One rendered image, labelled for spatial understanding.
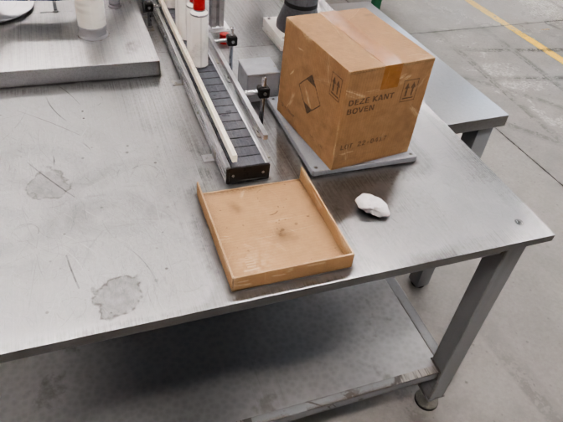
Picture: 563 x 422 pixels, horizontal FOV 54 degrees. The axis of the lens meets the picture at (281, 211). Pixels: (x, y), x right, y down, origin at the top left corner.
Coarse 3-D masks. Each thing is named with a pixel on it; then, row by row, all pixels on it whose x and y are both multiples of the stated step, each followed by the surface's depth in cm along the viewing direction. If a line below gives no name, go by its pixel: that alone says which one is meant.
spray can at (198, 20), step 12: (204, 0) 151; (192, 12) 152; (204, 12) 153; (192, 24) 154; (204, 24) 154; (192, 36) 156; (204, 36) 156; (192, 48) 159; (204, 48) 159; (204, 60) 161
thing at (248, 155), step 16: (208, 64) 165; (192, 80) 158; (208, 80) 158; (224, 96) 152; (208, 112) 145; (224, 112) 146; (240, 128) 141; (240, 144) 136; (240, 160) 131; (256, 160) 132
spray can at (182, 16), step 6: (180, 0) 166; (186, 0) 166; (180, 6) 168; (180, 12) 169; (180, 18) 170; (186, 18) 170; (180, 24) 172; (186, 24) 171; (180, 30) 173; (186, 30) 172; (186, 36) 174
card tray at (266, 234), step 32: (224, 192) 129; (256, 192) 130; (288, 192) 131; (224, 224) 121; (256, 224) 122; (288, 224) 123; (320, 224) 124; (224, 256) 109; (256, 256) 115; (288, 256) 116; (320, 256) 116; (352, 256) 113
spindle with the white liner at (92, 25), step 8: (80, 0) 161; (88, 0) 161; (96, 0) 163; (80, 8) 163; (88, 8) 163; (96, 8) 164; (104, 8) 168; (80, 16) 165; (88, 16) 164; (96, 16) 165; (104, 16) 168; (80, 24) 167; (88, 24) 166; (96, 24) 167; (104, 24) 169; (80, 32) 169; (88, 32) 168; (96, 32) 168; (104, 32) 171
